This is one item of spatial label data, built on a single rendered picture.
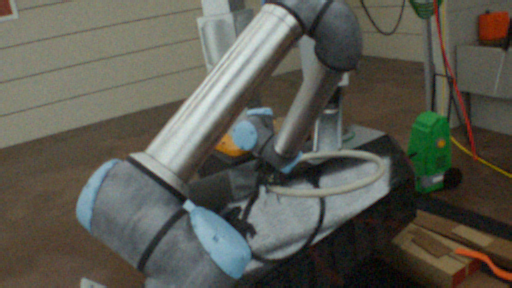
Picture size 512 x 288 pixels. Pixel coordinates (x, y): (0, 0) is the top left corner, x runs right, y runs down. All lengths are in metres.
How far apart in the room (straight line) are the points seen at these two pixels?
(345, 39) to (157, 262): 0.62
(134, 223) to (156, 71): 7.16
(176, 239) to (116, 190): 0.15
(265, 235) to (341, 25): 1.08
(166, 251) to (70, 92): 7.07
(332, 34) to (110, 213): 0.60
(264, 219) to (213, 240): 1.08
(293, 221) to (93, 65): 6.25
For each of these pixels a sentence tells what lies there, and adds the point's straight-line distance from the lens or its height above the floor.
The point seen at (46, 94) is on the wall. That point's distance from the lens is 7.84.
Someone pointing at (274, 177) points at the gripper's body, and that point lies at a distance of 1.63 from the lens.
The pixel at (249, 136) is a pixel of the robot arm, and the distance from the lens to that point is 1.44.
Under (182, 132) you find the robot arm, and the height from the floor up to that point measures 1.43.
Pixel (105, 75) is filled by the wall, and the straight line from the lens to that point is 7.84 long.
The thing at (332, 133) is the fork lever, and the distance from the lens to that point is 2.13.
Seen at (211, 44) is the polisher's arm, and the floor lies 1.40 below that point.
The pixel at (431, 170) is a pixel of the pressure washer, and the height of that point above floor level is 0.20.
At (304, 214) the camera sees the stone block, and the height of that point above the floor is 0.72.
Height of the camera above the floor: 1.67
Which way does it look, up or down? 19 degrees down
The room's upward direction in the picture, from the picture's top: 9 degrees counter-clockwise
